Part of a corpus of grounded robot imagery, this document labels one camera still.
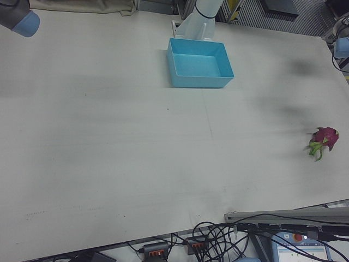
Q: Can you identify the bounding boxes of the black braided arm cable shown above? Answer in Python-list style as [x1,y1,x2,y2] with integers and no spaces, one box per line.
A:
[331,51,349,73]

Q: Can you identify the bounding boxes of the black monitor stand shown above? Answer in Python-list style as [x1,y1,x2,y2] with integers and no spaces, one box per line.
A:
[88,251,117,262]

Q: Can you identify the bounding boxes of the tangled black cables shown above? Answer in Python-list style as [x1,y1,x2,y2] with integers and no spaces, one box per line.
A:
[128,203,349,262]

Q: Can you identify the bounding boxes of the black power strip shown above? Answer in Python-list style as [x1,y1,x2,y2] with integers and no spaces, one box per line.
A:
[186,236,208,255]
[143,241,169,259]

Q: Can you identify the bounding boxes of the large blue teach pendant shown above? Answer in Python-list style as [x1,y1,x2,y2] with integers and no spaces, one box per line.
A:
[270,231,334,262]

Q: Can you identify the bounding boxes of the yellow black striped post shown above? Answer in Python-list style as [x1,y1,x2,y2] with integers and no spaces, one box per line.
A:
[228,0,242,21]

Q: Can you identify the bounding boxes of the beige cloth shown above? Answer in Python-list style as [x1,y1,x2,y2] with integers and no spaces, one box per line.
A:
[28,0,137,16]

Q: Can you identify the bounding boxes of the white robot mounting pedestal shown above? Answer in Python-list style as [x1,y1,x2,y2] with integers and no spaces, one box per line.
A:
[171,0,225,41]

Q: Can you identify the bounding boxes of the magenta dragon fruit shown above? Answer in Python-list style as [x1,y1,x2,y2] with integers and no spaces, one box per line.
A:
[304,126,340,162]

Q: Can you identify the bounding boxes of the light blue plastic bin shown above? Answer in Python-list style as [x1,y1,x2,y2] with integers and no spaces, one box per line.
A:
[166,37,235,89]

